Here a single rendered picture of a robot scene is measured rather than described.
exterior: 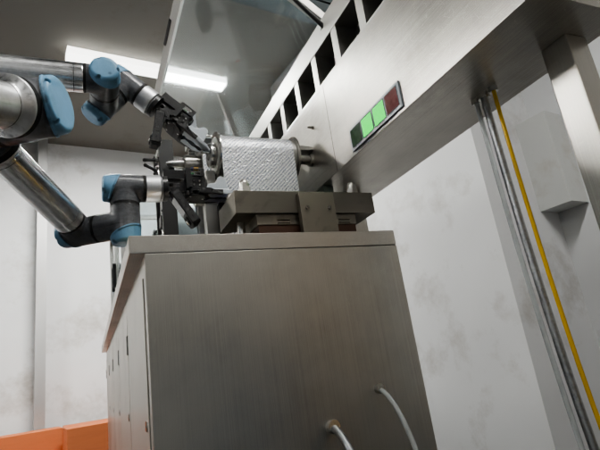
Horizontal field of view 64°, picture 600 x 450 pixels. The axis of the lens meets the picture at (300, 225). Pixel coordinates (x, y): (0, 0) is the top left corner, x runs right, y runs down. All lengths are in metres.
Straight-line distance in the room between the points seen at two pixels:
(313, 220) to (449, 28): 0.54
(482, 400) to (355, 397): 1.52
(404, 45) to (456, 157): 1.46
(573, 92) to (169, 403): 0.98
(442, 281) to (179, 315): 1.86
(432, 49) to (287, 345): 0.72
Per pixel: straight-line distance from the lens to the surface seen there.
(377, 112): 1.30
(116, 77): 1.37
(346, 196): 1.32
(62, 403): 4.83
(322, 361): 1.12
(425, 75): 1.16
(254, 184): 1.45
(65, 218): 1.31
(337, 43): 1.57
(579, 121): 1.07
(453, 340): 2.67
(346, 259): 1.19
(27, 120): 1.01
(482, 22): 1.06
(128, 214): 1.31
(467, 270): 2.57
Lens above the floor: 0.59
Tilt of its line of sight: 16 degrees up
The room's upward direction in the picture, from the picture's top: 8 degrees counter-clockwise
